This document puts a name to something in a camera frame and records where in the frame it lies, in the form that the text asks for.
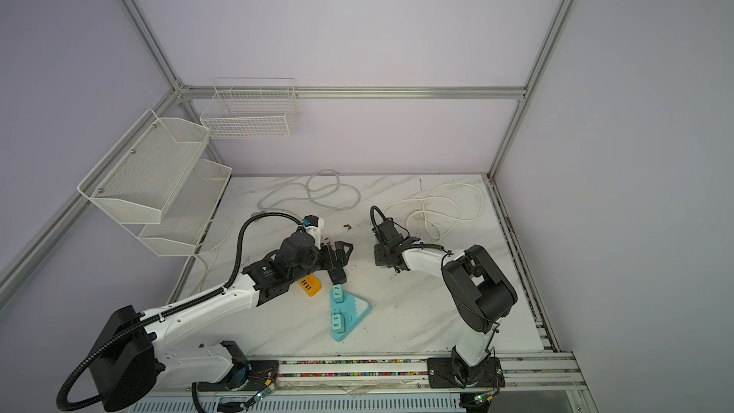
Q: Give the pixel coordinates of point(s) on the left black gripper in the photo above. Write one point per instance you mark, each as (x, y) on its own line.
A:
(341, 258)

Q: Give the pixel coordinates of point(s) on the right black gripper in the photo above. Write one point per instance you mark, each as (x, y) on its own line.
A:
(378, 260)

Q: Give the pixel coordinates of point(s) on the black power strip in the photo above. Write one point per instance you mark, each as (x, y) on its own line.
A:
(337, 276)

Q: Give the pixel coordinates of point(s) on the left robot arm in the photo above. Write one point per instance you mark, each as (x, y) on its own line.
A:
(133, 353)

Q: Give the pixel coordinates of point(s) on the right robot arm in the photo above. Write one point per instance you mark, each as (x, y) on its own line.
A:
(480, 291)

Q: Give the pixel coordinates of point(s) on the upper teal plug on triangle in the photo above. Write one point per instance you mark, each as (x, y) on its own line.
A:
(337, 294)

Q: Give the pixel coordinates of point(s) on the orange power strip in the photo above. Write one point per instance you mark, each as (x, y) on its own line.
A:
(311, 285)

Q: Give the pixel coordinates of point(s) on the teal triangular power strip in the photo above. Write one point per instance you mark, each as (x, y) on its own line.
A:
(354, 309)

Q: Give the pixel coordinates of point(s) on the lower white mesh shelf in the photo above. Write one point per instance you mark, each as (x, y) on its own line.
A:
(185, 222)

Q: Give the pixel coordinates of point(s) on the white mesh shelf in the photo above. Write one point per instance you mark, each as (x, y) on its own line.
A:
(185, 222)
(137, 181)

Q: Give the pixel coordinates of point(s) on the upper white mesh shelf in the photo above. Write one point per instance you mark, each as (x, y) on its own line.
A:
(137, 181)

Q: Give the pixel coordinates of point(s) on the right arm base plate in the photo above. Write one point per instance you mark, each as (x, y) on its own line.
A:
(454, 373)

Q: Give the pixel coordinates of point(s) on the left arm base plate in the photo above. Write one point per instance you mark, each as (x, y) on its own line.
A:
(249, 378)

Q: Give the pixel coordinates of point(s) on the white wire basket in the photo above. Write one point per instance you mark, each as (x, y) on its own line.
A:
(251, 108)

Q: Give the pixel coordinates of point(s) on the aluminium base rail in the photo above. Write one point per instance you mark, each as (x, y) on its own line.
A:
(387, 374)

